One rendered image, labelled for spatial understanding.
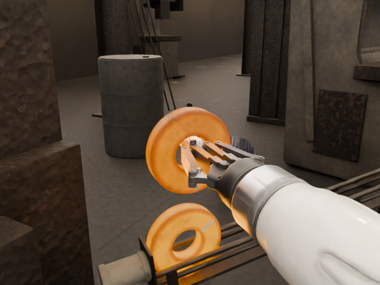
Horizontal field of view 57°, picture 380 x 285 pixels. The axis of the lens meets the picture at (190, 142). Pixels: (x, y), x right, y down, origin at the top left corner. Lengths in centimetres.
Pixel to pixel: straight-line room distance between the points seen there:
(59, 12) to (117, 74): 575
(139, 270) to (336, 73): 231
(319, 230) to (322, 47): 251
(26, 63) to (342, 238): 65
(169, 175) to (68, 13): 834
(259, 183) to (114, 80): 272
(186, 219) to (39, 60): 44
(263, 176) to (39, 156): 49
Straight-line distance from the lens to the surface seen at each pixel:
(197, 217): 70
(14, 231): 65
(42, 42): 81
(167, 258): 72
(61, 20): 872
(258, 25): 441
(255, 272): 182
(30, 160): 75
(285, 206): 37
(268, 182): 40
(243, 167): 45
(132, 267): 70
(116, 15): 460
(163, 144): 58
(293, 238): 35
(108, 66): 308
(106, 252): 197
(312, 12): 285
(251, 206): 40
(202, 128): 60
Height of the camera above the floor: 111
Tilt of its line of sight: 18 degrees down
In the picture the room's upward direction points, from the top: straight up
